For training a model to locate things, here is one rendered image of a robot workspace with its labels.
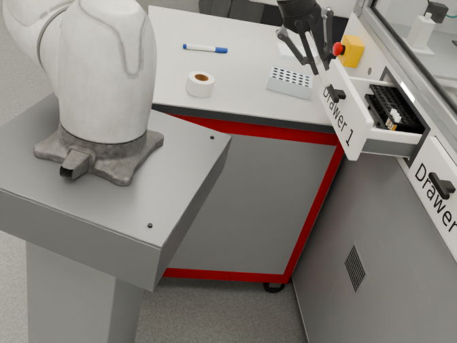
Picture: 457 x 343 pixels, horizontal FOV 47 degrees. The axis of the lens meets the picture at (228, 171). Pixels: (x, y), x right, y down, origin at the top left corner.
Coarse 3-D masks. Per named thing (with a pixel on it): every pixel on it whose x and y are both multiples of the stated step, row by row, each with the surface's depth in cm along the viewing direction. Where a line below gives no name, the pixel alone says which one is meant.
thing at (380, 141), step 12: (360, 84) 137; (384, 84) 138; (360, 96) 139; (372, 132) 117; (384, 132) 117; (396, 132) 118; (372, 144) 119; (384, 144) 119; (396, 144) 119; (408, 144) 120; (396, 156) 122; (408, 156) 122
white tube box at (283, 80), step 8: (272, 72) 151; (280, 72) 153; (288, 72) 154; (296, 72) 154; (272, 80) 148; (280, 80) 148; (288, 80) 150; (296, 80) 150; (304, 80) 151; (272, 88) 150; (280, 88) 149; (288, 88) 149; (296, 88) 149; (304, 88) 148; (296, 96) 150; (304, 96) 150
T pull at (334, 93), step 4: (328, 88) 125; (332, 88) 124; (328, 92) 125; (332, 92) 123; (336, 92) 124; (340, 92) 124; (332, 96) 123; (336, 96) 122; (340, 96) 123; (344, 96) 123; (336, 100) 121
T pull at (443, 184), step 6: (432, 174) 104; (432, 180) 104; (438, 180) 103; (444, 180) 103; (438, 186) 102; (444, 186) 102; (450, 186) 102; (438, 192) 102; (444, 192) 100; (450, 192) 102; (444, 198) 100
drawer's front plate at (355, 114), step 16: (336, 64) 132; (336, 80) 130; (320, 96) 139; (352, 96) 120; (336, 112) 128; (352, 112) 120; (368, 112) 115; (336, 128) 127; (352, 128) 119; (368, 128) 114; (352, 144) 118; (352, 160) 119
